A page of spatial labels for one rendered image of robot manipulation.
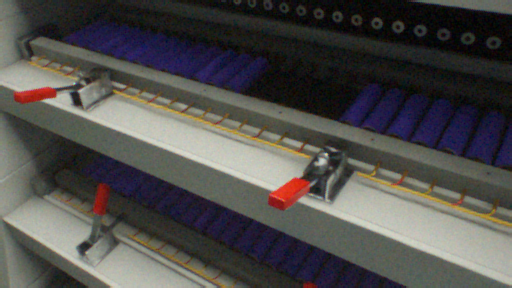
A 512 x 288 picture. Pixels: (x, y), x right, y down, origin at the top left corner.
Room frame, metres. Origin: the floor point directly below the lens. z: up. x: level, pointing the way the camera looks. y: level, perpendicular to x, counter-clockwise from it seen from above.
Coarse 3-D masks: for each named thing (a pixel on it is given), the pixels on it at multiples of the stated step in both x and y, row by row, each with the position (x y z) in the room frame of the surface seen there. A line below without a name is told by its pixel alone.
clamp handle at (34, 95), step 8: (80, 80) 0.44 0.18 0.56; (40, 88) 0.40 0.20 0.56; (48, 88) 0.41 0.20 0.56; (56, 88) 0.42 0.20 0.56; (64, 88) 0.42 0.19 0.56; (72, 88) 0.42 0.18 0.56; (80, 88) 0.43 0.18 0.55; (16, 96) 0.38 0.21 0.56; (24, 96) 0.38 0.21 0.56; (32, 96) 0.39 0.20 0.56; (40, 96) 0.39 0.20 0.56; (48, 96) 0.40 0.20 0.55; (56, 96) 0.41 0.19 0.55
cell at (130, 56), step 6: (156, 36) 0.54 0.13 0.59; (162, 36) 0.54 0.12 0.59; (144, 42) 0.53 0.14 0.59; (150, 42) 0.53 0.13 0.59; (156, 42) 0.53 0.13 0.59; (132, 48) 0.51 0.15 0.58; (138, 48) 0.51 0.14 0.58; (144, 48) 0.52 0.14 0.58; (150, 48) 0.52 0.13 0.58; (126, 54) 0.50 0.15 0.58; (132, 54) 0.50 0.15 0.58; (138, 54) 0.51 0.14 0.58; (132, 60) 0.50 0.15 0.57
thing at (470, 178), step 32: (32, 64) 0.51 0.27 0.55; (64, 64) 0.50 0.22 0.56; (96, 64) 0.48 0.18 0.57; (128, 64) 0.47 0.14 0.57; (128, 96) 0.44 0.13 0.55; (160, 96) 0.44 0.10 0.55; (192, 96) 0.41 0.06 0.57; (224, 96) 0.40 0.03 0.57; (224, 128) 0.38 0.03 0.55; (288, 128) 0.36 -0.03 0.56; (320, 128) 0.35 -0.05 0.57; (352, 128) 0.34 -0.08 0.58; (384, 160) 0.32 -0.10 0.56; (416, 160) 0.30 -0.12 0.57; (448, 160) 0.30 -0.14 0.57; (416, 192) 0.29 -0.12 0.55; (480, 192) 0.28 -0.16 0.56
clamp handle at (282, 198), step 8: (320, 160) 0.30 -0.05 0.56; (328, 160) 0.30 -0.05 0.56; (320, 168) 0.30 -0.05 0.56; (328, 168) 0.30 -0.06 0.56; (304, 176) 0.28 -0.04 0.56; (312, 176) 0.29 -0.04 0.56; (320, 176) 0.29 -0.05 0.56; (288, 184) 0.27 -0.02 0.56; (296, 184) 0.27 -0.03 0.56; (304, 184) 0.27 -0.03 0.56; (312, 184) 0.28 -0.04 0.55; (272, 192) 0.25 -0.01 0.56; (280, 192) 0.25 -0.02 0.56; (288, 192) 0.25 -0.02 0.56; (296, 192) 0.26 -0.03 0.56; (304, 192) 0.27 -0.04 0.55; (272, 200) 0.25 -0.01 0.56; (280, 200) 0.24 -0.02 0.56; (288, 200) 0.25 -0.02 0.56; (296, 200) 0.26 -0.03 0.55; (280, 208) 0.24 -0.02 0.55
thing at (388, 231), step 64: (64, 0) 0.60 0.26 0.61; (128, 0) 0.63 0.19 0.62; (0, 64) 0.52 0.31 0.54; (448, 64) 0.42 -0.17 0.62; (64, 128) 0.45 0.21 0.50; (128, 128) 0.40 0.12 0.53; (192, 128) 0.39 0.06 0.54; (192, 192) 0.37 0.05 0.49; (256, 192) 0.32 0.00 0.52; (384, 192) 0.30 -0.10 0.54; (384, 256) 0.27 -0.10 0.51; (448, 256) 0.25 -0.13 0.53
